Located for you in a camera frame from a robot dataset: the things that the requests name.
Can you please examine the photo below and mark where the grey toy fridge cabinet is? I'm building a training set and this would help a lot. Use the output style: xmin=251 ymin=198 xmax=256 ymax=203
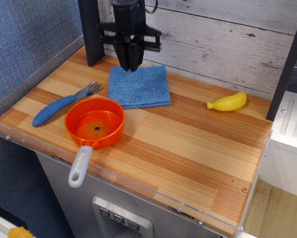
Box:
xmin=37 ymin=154 xmax=219 ymax=238

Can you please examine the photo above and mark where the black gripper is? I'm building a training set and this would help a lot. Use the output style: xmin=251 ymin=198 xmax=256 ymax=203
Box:
xmin=97 ymin=4 xmax=161 ymax=72

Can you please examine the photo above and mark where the fork with blue handle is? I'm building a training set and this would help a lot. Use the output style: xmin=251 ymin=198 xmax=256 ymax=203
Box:
xmin=32 ymin=81 xmax=102 ymax=127

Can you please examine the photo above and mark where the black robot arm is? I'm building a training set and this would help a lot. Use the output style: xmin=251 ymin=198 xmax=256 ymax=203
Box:
xmin=97 ymin=0 xmax=161 ymax=72

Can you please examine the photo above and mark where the dark left vertical post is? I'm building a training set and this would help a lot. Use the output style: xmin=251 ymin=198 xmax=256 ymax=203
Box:
xmin=78 ymin=0 xmax=105 ymax=66

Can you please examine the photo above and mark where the yellow toy banana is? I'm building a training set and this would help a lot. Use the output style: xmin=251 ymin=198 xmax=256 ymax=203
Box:
xmin=207 ymin=92 xmax=247 ymax=112

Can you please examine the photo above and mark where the white toy sink unit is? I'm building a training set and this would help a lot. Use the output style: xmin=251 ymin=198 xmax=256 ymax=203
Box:
xmin=259 ymin=92 xmax=297 ymax=196

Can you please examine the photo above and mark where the dark vertical post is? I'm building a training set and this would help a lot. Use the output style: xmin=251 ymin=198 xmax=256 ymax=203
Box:
xmin=266 ymin=31 xmax=297 ymax=121
xmin=78 ymin=0 xmax=105 ymax=66

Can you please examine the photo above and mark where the yellow object bottom left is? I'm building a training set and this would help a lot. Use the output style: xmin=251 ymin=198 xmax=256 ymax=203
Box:
xmin=7 ymin=227 xmax=34 ymax=238

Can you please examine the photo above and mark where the orange toy pan grey handle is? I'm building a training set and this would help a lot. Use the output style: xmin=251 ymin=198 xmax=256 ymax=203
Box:
xmin=65 ymin=98 xmax=125 ymax=188

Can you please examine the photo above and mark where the dark right vertical post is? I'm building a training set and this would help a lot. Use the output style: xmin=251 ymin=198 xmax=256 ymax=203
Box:
xmin=266 ymin=31 xmax=297 ymax=121

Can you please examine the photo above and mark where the clear acrylic table guard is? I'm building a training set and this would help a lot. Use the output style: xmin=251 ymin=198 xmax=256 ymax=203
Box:
xmin=0 ymin=38 xmax=272 ymax=238

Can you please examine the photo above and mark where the silver dispenser button panel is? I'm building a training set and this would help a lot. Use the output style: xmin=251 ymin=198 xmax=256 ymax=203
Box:
xmin=92 ymin=196 xmax=153 ymax=238

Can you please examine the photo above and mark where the blue microfiber rag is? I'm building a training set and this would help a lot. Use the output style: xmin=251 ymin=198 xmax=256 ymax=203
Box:
xmin=108 ymin=66 xmax=171 ymax=109

